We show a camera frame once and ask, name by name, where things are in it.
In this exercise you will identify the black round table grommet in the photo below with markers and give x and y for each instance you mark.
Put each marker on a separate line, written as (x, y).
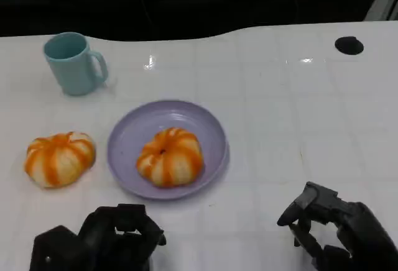
(349, 45)

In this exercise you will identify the pale green mug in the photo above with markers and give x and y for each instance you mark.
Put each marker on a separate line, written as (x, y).
(73, 72)

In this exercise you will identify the orange white toy bread roll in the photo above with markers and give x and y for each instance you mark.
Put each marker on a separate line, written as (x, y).
(59, 162)
(169, 159)

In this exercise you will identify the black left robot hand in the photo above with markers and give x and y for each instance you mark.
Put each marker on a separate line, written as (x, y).
(105, 237)

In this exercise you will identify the lilac plate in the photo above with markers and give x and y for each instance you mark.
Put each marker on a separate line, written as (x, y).
(130, 134)

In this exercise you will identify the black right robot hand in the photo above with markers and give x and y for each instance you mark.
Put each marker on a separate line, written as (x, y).
(360, 227)

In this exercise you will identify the black backdrop cloth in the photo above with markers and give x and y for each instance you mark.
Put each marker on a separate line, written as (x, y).
(186, 0)

